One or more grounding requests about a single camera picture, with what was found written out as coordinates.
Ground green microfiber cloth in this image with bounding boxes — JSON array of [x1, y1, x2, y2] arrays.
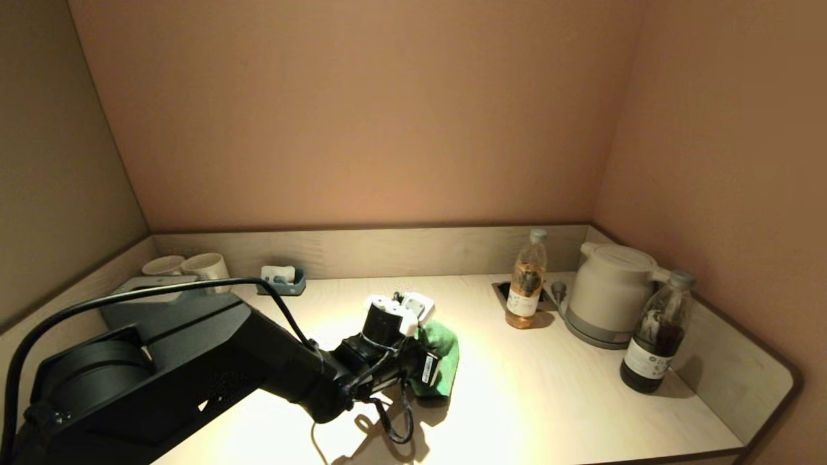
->
[[407, 320, 461, 401]]

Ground recessed black socket box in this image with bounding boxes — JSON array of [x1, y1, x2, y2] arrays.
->
[[492, 280, 558, 313]]

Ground wooden desk rear upstand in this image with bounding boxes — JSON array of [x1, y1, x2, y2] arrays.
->
[[152, 224, 590, 282]]

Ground plastic bottle of light tea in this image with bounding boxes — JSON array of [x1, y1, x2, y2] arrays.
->
[[505, 228, 549, 329]]

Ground small blue sachet tray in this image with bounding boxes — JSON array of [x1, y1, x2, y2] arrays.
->
[[257, 266, 307, 296]]

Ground grey kettle base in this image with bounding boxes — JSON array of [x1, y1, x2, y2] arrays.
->
[[563, 315, 637, 350]]

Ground white electric kettle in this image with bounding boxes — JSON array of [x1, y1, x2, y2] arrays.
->
[[567, 242, 673, 333]]

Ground white ceramic mug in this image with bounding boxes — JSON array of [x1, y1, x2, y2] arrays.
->
[[181, 253, 231, 295], [141, 255, 187, 277]]

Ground plastic bottle of dark tea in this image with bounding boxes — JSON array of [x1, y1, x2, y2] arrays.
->
[[619, 269, 696, 394]]

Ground blue-grey tissue box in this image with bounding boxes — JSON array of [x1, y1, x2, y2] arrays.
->
[[113, 276, 201, 304]]

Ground rounded wooden desk side panel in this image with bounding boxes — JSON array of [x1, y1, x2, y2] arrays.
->
[[585, 224, 802, 446]]

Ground looped black gripper cable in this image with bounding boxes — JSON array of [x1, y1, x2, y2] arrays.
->
[[365, 378, 415, 445]]

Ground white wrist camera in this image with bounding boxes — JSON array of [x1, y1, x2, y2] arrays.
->
[[401, 292, 437, 327]]

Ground long black arm cable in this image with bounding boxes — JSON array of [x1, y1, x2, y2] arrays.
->
[[0, 278, 317, 453]]

